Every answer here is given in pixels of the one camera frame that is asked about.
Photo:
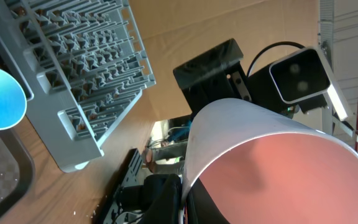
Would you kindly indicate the grey dishwasher rack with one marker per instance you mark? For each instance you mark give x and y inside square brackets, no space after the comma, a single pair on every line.
[83,67]

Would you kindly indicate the pink cup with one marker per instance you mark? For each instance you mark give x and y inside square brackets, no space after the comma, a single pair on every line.
[261,167]

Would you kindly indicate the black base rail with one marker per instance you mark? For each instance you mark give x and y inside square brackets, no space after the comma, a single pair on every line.
[127,200]

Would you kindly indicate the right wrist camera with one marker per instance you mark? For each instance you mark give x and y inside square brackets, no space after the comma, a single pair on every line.
[307,73]

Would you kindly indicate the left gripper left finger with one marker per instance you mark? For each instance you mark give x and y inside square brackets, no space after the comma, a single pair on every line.
[165,208]

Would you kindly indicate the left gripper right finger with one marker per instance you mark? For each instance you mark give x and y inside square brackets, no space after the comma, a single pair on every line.
[200,207]

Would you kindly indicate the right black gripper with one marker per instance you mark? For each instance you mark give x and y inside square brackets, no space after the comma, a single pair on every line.
[217,74]

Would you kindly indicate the dark brown serving tray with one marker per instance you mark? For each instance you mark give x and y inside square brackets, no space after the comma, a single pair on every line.
[17,170]

